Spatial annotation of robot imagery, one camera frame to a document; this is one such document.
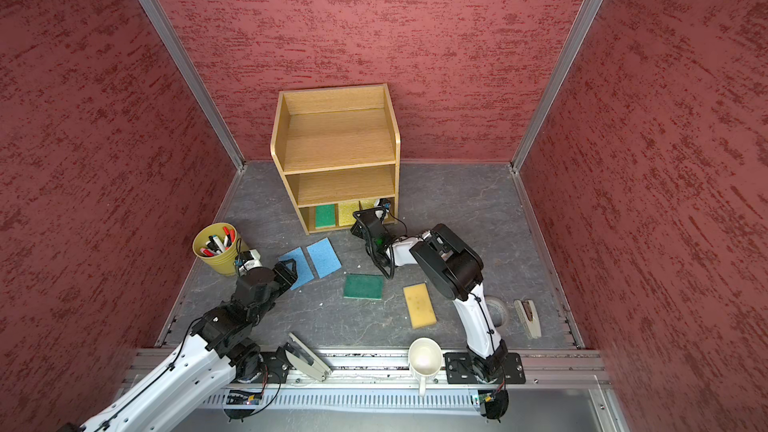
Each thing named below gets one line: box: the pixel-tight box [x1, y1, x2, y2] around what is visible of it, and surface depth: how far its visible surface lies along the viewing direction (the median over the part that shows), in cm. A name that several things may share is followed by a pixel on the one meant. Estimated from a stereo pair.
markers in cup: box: [200, 226, 235, 257], surface depth 87 cm
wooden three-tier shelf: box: [270, 84, 401, 235], surface depth 89 cm
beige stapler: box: [514, 300, 541, 339], surface depth 82 cm
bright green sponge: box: [315, 204, 336, 228], surface depth 102 cm
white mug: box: [408, 337, 443, 397], surface depth 71 cm
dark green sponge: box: [343, 274, 383, 300], surface depth 89 cm
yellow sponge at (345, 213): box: [338, 202, 360, 226], surface depth 105 cm
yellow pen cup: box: [192, 222, 249, 276], surface depth 83 cm
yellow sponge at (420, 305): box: [403, 282, 437, 329], surface depth 85 cm
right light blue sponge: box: [306, 237, 342, 279], surface depth 94 cm
